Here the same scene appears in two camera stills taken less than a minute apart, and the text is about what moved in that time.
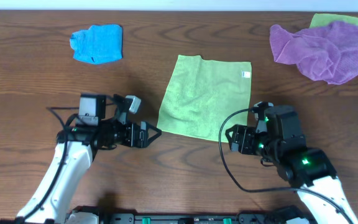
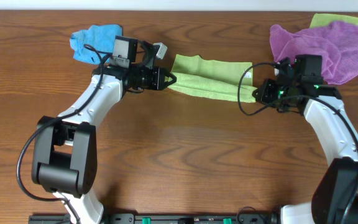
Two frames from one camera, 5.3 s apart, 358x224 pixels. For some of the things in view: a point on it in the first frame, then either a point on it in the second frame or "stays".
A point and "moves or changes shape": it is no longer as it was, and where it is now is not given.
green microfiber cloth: (201, 95) moves or changes shape
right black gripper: (243, 137) -> (261, 94)
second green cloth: (322, 20) stays
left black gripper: (140, 141) -> (157, 74)
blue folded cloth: (100, 43) stays
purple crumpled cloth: (334, 53) stays
